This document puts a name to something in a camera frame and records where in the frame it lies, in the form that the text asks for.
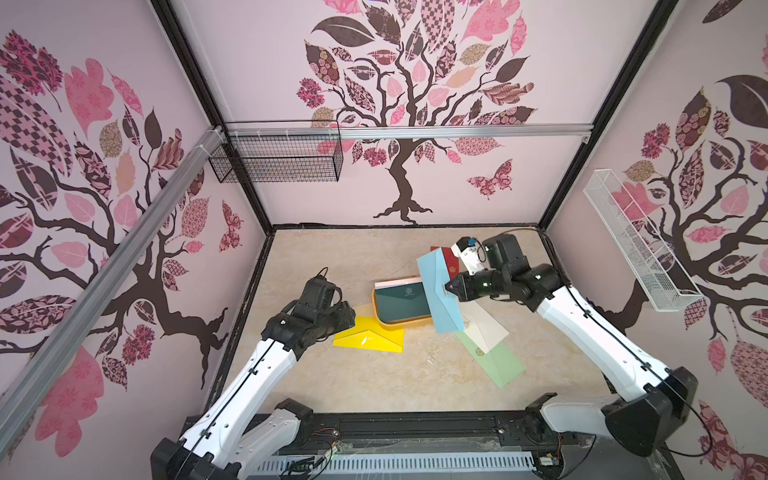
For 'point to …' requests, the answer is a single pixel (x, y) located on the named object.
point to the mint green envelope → (498, 362)
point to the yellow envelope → (369, 333)
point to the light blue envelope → (446, 312)
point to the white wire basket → (649, 267)
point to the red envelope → (451, 262)
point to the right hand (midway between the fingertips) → (448, 290)
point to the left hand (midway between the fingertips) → (346, 322)
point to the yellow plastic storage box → (403, 323)
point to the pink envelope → (396, 282)
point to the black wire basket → (279, 158)
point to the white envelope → (481, 326)
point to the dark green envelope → (402, 302)
